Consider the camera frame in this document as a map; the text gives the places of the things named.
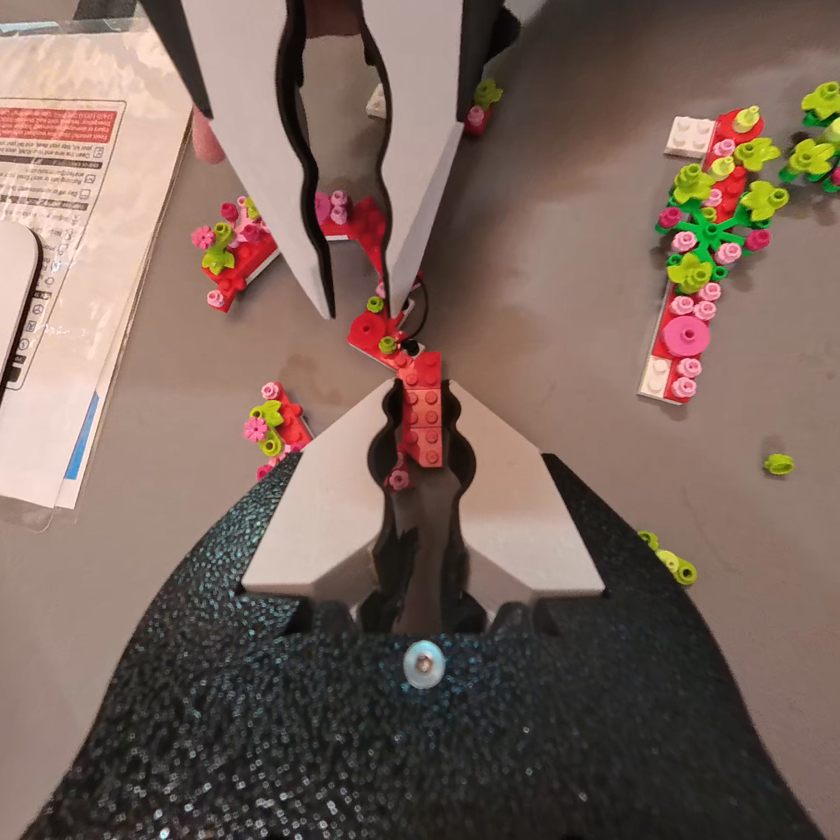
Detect lime green lego stem piece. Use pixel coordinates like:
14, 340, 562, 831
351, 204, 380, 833
637, 530, 698, 585

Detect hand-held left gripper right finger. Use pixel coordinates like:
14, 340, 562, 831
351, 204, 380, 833
446, 377, 607, 608

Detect thin black cord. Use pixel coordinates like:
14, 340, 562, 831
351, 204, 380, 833
400, 279, 434, 355

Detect white rounded device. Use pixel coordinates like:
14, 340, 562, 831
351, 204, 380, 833
0, 222, 44, 391

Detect blue edged white paper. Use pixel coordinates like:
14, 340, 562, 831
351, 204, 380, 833
59, 390, 102, 493

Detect long red flowered lego strip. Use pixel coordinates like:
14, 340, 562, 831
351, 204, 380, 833
637, 105, 791, 406

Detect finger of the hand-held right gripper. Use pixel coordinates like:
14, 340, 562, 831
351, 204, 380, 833
180, 0, 339, 321
360, 0, 466, 311

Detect red lego piece lime studs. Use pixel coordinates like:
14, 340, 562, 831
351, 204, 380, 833
346, 279, 427, 370

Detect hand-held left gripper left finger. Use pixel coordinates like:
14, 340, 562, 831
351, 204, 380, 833
240, 377, 403, 608

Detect green lego plant cluster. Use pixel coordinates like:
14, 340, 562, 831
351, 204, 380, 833
780, 82, 840, 191

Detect red flowered lego segment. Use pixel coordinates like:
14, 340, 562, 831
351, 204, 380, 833
462, 79, 505, 137
243, 382, 315, 483
190, 190, 389, 315

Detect plastic bag with instructions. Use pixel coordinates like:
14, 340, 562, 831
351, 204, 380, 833
0, 26, 193, 529

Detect red lego brick strip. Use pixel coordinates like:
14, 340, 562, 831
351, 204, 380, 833
395, 351, 448, 471

